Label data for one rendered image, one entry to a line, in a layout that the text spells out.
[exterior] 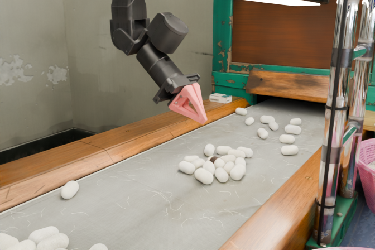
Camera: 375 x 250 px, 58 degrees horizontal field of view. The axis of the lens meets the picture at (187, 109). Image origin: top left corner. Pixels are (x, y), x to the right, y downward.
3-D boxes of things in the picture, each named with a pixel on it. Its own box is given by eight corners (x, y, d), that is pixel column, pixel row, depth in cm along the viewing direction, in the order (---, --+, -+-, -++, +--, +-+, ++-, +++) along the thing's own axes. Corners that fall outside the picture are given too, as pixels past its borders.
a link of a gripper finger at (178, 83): (220, 109, 67) (192, 75, 70) (200, 116, 62) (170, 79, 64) (202, 129, 71) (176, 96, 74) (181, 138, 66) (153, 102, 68)
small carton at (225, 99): (209, 101, 104) (209, 95, 104) (215, 99, 107) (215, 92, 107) (226, 104, 101) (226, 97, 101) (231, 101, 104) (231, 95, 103)
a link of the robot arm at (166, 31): (135, 34, 79) (110, 38, 72) (159, -7, 72) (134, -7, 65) (169, 69, 77) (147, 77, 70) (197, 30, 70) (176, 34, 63)
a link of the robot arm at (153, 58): (147, 56, 77) (129, 58, 73) (162, 33, 73) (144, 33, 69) (164, 78, 75) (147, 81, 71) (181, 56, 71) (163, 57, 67)
